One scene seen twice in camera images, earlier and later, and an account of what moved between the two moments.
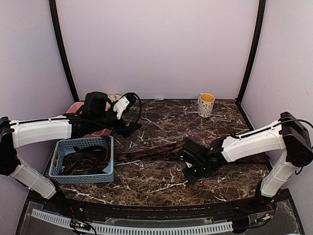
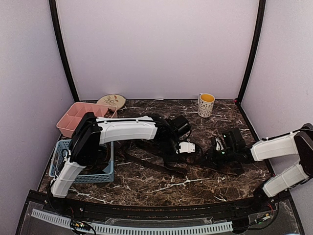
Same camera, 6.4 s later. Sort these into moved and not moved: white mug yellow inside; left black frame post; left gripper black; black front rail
Moved: left gripper black
Not moved: white mug yellow inside; left black frame post; black front rail
